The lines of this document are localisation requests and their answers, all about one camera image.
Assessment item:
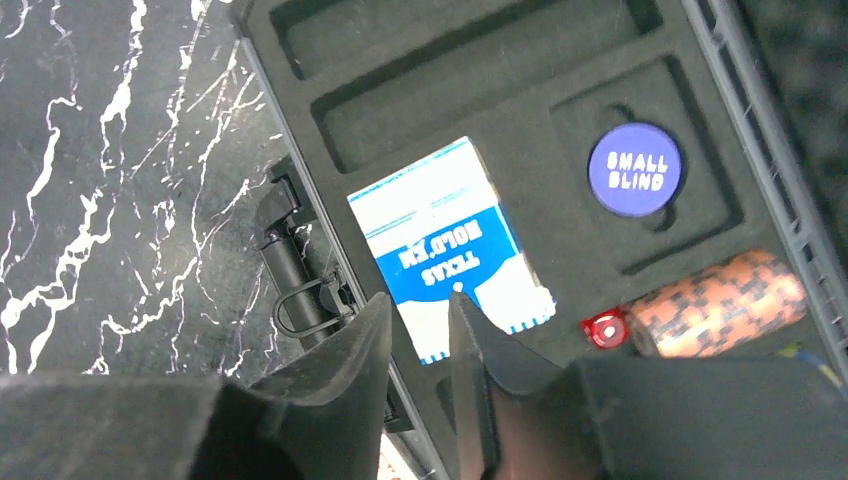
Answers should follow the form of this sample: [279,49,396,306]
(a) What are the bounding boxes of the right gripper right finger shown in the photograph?
[448,293,583,479]

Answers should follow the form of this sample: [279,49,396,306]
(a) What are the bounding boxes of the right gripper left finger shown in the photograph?
[252,293,392,479]

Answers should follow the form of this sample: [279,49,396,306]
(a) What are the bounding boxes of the blue white card box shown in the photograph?
[347,137,556,364]

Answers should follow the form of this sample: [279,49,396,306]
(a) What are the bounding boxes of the black poker set case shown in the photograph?
[234,1,847,479]

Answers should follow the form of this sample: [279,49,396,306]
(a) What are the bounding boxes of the red die in case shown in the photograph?
[581,308,629,350]

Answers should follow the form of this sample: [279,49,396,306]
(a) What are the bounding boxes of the orange poker chip stack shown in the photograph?
[624,249,808,358]

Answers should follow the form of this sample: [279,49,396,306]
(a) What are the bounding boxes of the purple small blind button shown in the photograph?
[587,122,684,218]

